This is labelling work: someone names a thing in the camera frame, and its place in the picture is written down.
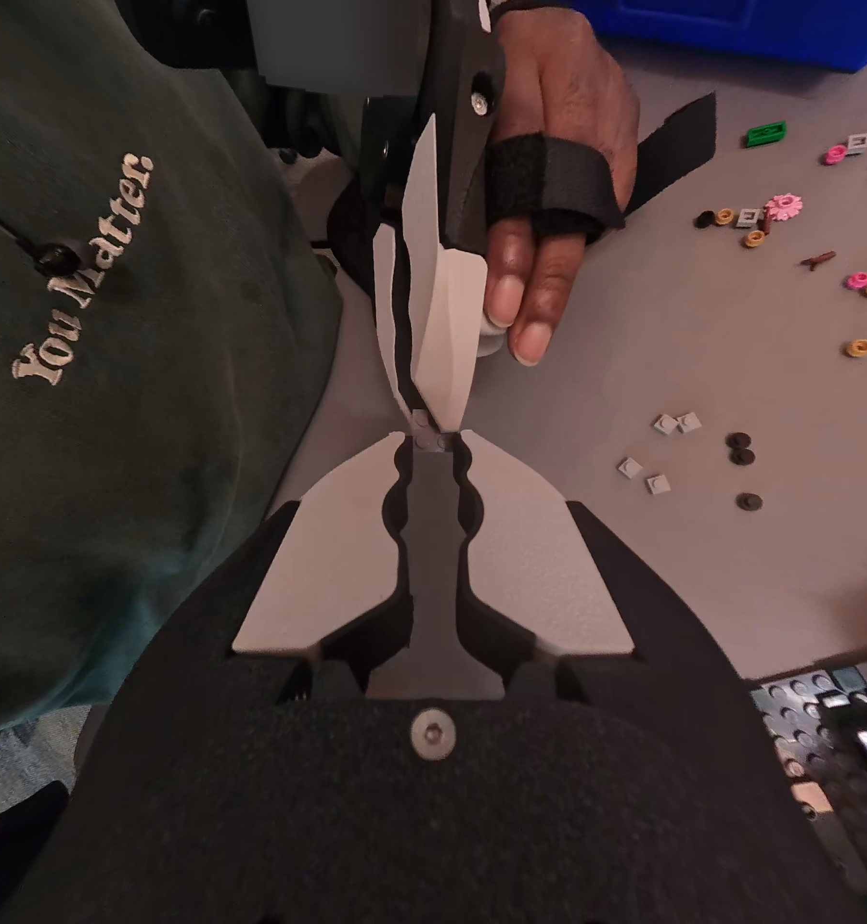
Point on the black round plate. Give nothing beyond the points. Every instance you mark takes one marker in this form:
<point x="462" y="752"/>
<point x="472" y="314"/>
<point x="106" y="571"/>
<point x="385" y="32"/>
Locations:
<point x="739" y="440"/>
<point x="742" y="456"/>
<point x="749" y="501"/>

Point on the green sweatshirt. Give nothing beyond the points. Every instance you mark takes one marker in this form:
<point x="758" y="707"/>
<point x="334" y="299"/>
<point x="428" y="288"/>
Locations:
<point x="115" y="433"/>

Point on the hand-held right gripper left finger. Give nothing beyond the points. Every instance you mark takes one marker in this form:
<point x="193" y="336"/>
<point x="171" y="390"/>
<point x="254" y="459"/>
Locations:
<point x="318" y="563"/>

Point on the small black clip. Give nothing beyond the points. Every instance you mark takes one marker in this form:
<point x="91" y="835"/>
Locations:
<point x="56" y="258"/>

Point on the small grey brick assembly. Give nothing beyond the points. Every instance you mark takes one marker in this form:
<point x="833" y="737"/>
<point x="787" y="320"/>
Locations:
<point x="431" y="438"/>

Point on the pink flower piece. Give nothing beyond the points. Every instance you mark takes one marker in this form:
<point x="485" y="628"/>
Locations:
<point x="783" y="207"/>

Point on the pink round stud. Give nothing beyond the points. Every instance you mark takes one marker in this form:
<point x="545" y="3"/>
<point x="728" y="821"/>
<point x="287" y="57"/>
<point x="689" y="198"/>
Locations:
<point x="834" y="154"/>
<point x="858" y="280"/>

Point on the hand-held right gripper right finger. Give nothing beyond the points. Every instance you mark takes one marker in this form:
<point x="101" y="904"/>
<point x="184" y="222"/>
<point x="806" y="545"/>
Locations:
<point x="549" y="563"/>

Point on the grey square holed plate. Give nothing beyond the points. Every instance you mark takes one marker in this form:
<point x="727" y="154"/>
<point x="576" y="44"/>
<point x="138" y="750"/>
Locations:
<point x="747" y="217"/>
<point x="859" y="142"/>

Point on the brown stick piece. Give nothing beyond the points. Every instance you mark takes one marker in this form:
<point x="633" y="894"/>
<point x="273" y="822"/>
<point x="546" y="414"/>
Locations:
<point x="765" y="227"/>

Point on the grey desk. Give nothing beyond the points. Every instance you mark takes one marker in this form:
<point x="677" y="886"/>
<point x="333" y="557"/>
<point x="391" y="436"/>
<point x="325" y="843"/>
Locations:
<point x="621" y="325"/>

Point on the green flat plate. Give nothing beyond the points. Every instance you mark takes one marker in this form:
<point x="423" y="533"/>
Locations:
<point x="767" y="133"/>

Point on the multicoloured brick model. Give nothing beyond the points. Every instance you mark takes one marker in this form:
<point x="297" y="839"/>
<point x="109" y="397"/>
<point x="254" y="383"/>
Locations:
<point x="801" y="722"/>

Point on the black round brick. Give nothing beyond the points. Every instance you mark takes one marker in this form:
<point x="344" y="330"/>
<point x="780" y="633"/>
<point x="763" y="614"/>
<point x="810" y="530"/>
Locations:
<point x="705" y="219"/>

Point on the blue plastic bin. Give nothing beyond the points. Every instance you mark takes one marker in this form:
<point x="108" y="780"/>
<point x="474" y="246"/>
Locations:
<point x="729" y="29"/>

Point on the small brown branch piece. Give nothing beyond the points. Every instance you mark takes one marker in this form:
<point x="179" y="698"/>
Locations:
<point x="817" y="258"/>

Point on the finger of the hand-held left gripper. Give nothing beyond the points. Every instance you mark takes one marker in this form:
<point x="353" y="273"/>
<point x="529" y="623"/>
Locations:
<point x="384" y="303"/>
<point x="426" y="289"/>

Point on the person's left hand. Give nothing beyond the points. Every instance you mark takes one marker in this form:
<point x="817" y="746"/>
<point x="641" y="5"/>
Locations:
<point x="570" y="86"/>

